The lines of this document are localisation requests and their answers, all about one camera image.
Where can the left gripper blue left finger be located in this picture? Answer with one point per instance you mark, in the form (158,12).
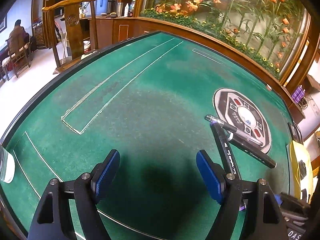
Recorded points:
(104,175)

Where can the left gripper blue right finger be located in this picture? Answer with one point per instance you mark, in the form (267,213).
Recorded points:
(212,175)

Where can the black marker purple ends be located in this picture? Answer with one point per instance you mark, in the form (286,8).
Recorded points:
(228,160)

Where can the black marker white cap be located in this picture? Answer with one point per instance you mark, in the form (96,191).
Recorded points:
(251,150)

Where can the black tape dispenser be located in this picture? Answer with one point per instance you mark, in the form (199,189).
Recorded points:
(302,169)

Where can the clear gel pen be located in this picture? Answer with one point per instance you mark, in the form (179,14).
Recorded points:
(232,129)

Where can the yellow foam storage box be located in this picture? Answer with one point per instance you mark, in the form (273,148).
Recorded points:
(301,180)

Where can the round table centre panel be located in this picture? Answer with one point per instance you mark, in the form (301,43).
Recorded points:
(239,111)

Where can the white cup at edge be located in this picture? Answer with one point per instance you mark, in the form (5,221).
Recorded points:
(7,168)

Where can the red white small chip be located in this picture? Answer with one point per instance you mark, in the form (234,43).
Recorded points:
(268,87)

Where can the purple bottles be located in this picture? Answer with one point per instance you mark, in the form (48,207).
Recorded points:
(298,94)

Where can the seated person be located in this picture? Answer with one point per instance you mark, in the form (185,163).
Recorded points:
(18,38)

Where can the wooden chair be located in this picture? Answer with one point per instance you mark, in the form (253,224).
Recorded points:
(73,31)

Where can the flower glass partition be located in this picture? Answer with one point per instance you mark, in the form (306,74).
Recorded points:
(267,31)

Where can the blue thermos jug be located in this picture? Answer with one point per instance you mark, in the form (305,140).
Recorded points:
(101,7)

